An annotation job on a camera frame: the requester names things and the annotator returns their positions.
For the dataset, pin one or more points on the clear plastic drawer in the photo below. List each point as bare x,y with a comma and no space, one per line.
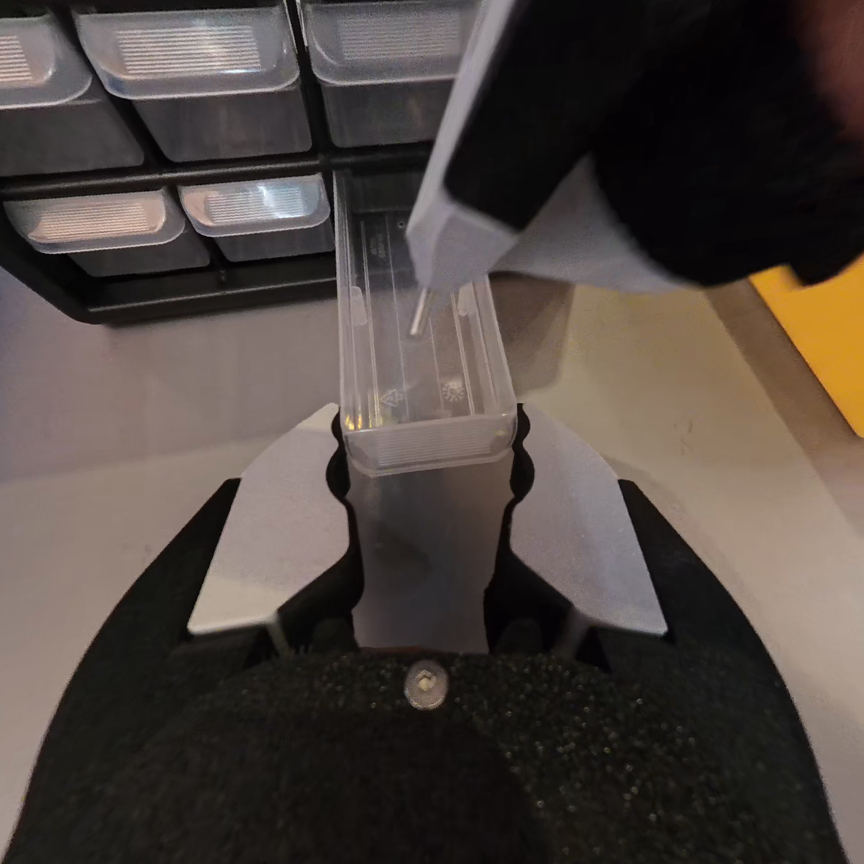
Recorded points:
418,445

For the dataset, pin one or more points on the small metal screw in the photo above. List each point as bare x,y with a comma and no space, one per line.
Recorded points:
420,312

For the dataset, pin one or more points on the black drawer cabinet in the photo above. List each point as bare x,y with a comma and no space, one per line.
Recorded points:
169,297

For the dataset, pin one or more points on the yellow plastic bin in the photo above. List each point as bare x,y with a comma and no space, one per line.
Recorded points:
823,331

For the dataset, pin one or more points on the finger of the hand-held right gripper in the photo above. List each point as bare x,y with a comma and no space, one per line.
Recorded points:
439,189
580,243

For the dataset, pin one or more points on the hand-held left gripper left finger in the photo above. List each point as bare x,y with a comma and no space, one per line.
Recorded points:
277,540

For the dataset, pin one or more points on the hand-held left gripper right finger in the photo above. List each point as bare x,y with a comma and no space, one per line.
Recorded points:
580,540

